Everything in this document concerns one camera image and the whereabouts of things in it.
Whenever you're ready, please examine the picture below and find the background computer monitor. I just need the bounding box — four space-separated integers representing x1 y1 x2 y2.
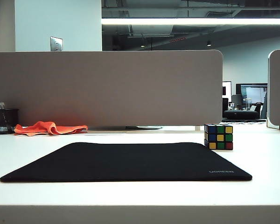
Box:
235 83 268 106

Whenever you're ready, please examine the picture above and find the black mouse pad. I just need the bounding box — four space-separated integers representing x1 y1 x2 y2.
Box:
0 142 253 183

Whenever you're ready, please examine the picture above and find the black round ottoman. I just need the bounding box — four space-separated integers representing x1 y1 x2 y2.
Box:
223 110 259 120

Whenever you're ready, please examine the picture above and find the metal wall switch plate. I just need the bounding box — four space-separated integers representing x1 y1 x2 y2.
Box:
50 36 63 52

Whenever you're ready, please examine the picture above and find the white-framed background screen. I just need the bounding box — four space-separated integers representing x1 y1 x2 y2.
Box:
222 80 232 99

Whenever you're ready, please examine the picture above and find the black mesh pen holder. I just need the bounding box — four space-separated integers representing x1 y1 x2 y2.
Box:
0 108 19 135

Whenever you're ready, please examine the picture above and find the wide grey desk divider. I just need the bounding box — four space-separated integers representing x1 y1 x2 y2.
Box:
0 49 224 128

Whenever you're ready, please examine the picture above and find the long ceiling light strip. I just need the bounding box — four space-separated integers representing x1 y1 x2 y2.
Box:
101 18 280 26

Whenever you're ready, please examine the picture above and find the multicoloured puzzle cube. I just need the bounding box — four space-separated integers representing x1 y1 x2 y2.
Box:
204 124 234 150

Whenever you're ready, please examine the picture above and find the orange cloth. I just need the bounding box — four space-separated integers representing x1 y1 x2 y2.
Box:
14 121 88 136

